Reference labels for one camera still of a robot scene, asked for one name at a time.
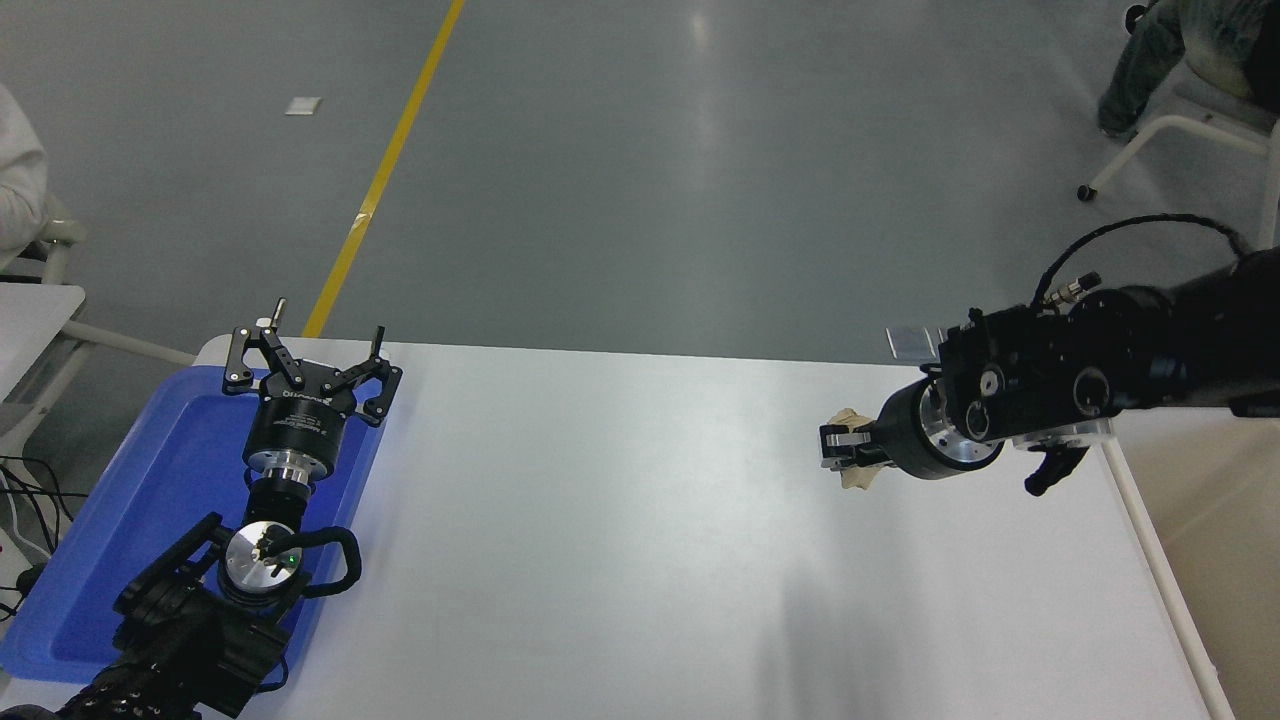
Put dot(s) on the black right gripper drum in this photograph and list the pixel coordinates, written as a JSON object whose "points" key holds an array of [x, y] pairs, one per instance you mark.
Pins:
{"points": [[905, 435]]}

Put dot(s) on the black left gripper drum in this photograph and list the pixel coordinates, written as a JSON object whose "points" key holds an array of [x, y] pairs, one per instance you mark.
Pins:
{"points": [[300, 425]]}

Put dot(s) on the tan paper ball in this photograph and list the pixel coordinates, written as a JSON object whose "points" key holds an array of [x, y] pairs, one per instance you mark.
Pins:
{"points": [[858, 478]]}

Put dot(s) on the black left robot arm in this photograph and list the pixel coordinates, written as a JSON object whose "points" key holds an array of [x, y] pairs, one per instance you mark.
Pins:
{"points": [[170, 640]]}

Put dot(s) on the metal floor plate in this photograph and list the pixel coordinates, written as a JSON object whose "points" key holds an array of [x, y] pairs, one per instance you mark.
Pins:
{"points": [[910, 342]]}

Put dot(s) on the blue plastic tray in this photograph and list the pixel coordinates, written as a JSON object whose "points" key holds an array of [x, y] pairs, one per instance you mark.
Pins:
{"points": [[150, 500]]}

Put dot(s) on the white side table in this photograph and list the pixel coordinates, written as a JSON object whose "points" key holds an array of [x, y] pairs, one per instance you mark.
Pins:
{"points": [[35, 320]]}

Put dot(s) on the white armrest chair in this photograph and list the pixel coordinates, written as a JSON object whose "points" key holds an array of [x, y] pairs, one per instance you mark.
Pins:
{"points": [[60, 235]]}

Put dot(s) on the seated person in white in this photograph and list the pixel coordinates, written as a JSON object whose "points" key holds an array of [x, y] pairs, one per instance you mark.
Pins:
{"points": [[15, 170]]}

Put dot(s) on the black power plug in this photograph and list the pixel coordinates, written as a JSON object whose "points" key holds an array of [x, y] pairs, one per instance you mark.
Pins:
{"points": [[30, 578]]}

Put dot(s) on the large pale bin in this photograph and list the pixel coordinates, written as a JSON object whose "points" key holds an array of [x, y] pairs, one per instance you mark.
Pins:
{"points": [[1200, 560]]}

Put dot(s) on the white wheeled chair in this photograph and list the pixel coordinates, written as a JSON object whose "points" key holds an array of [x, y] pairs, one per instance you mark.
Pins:
{"points": [[1200, 125]]}

